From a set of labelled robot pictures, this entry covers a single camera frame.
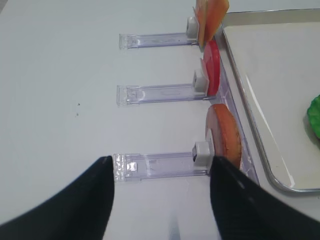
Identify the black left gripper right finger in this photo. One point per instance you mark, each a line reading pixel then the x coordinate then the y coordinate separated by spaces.
pixel 244 211

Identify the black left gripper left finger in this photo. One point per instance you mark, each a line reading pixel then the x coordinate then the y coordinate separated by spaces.
pixel 80 211

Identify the orange cheese slice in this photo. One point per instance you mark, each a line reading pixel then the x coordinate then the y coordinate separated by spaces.
pixel 216 11
pixel 200 13

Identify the green lettuce leaf on tray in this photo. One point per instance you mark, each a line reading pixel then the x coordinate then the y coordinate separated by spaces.
pixel 313 114

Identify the grey tomato pusher block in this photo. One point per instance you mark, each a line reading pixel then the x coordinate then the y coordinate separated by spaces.
pixel 200 82

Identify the red tomato slice on rack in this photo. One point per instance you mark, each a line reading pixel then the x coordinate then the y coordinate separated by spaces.
pixel 210 66

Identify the grey cheese pusher block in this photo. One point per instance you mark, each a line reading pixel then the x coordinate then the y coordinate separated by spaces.
pixel 192 27

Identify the clear acrylic left rack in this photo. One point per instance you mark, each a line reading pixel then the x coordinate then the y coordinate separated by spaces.
pixel 131 166

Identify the grey bun pusher block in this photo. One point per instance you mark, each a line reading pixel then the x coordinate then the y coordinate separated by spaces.
pixel 202 154

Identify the bun bottom slice on rack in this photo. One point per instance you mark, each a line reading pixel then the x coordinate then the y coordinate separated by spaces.
pixel 225 133

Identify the white metal tray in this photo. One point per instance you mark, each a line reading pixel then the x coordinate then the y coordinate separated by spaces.
pixel 275 58

